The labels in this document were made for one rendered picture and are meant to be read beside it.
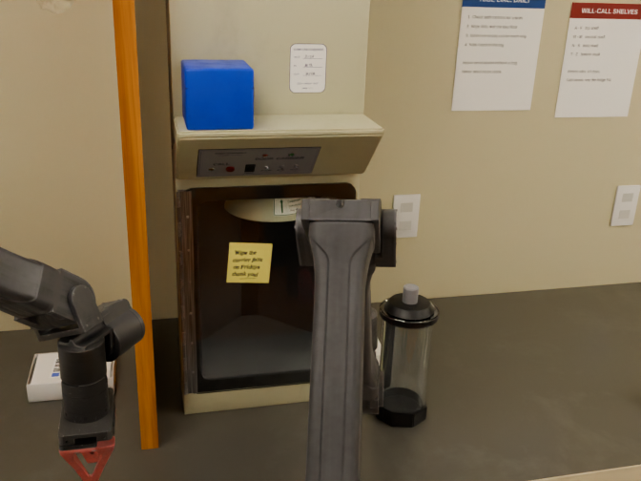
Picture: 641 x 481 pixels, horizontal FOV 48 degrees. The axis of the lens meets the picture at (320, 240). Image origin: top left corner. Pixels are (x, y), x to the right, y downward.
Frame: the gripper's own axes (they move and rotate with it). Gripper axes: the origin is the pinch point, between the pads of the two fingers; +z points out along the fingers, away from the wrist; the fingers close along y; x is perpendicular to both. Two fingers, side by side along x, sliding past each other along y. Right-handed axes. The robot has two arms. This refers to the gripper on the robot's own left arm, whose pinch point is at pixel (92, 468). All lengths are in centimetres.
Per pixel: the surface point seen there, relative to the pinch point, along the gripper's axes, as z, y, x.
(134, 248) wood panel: -22.3, 23.7, -6.9
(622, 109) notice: -34, 75, -129
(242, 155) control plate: -37, 24, -24
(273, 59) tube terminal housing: -50, 32, -30
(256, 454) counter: 15.7, 18.8, -25.7
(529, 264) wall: 9, 76, -110
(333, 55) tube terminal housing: -51, 32, -40
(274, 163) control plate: -35, 27, -29
